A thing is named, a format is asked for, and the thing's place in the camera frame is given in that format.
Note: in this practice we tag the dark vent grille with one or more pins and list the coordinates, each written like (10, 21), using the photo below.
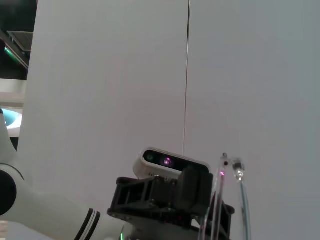
(21, 40)

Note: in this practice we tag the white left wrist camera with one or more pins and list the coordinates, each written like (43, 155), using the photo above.
(155, 162)

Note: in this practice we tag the clear transparent glasses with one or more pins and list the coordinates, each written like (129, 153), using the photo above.
(239, 172)

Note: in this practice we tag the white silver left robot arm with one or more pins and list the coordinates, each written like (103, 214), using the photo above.
(50, 212)

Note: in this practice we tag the teal round background object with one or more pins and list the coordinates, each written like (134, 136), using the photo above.
(13, 119)

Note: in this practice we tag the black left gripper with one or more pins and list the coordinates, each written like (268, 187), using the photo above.
(150, 200)

